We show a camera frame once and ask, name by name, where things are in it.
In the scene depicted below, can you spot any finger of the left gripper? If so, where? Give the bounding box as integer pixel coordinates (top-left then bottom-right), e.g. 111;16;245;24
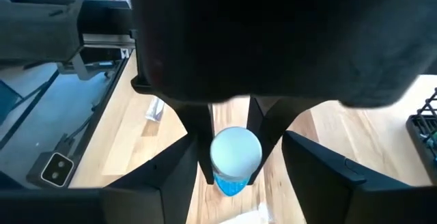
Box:
247;97;322;152
160;96;215;184

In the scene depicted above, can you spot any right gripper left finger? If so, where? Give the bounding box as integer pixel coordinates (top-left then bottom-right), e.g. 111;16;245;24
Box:
102;133;199;224

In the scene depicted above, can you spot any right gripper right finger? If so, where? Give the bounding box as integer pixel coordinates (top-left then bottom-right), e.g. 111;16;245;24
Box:
282;130;437;224

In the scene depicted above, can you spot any teal mouthwash bottle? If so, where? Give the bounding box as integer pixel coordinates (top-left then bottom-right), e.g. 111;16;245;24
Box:
209;126;263;197

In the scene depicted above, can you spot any black wire caddy basket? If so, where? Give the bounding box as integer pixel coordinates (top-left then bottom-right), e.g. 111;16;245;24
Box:
405;87;437;184

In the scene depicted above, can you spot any dark wrapped toothbrush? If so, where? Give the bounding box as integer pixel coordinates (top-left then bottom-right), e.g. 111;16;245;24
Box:
145;96;167;122

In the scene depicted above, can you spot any small black camera box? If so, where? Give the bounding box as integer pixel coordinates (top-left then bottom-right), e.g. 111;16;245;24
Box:
26;150;75;188

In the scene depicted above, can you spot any silver metal bracket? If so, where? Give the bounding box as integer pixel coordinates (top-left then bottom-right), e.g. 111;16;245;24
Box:
56;32;136;81

